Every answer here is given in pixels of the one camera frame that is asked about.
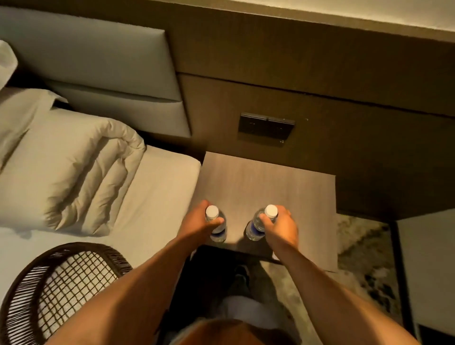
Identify person's right hand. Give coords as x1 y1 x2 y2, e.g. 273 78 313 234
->
258 205 299 252

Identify person's left hand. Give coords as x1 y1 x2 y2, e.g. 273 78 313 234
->
177 200 225 246

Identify clear water bottle white cap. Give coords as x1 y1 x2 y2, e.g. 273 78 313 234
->
205 205 228 244
244 204 279 242

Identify person's left forearm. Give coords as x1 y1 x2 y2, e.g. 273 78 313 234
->
45 237 200 345

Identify person's right forearm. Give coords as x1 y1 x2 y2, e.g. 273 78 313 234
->
273 245 422 345

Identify wooden nightstand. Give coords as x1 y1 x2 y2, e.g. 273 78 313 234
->
188 152 338 273

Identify person's dark shoe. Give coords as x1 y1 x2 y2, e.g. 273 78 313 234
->
233 265 251 289

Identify white bed mattress sheet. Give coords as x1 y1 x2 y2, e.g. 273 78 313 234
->
0 145 202 305

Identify person's grey shorts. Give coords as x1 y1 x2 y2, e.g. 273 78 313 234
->
167 294 303 345

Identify patterned grey rug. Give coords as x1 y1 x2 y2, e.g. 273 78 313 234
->
249 213 404 345

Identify person's torso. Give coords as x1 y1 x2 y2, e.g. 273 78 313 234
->
179 318 276 345

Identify small grey padded headboard cushion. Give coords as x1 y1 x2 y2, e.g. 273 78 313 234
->
44 79 192 138

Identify white folded duvet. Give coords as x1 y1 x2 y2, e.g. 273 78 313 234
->
0 106 146 237

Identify dark wicker chair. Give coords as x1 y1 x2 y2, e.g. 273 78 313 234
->
0 242 133 345

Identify white cabinet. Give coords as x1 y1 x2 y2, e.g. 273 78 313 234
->
395 208 455 345

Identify large grey padded headboard cushion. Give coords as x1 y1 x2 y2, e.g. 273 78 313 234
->
0 5 182 102

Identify white pillow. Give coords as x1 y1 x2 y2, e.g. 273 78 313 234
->
0 40 18 90
0 87 69 169

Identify black wall switch panel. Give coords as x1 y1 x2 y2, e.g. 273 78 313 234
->
238 113 296 144

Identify brown wooden wall panel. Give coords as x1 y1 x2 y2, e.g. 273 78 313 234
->
0 0 455 222

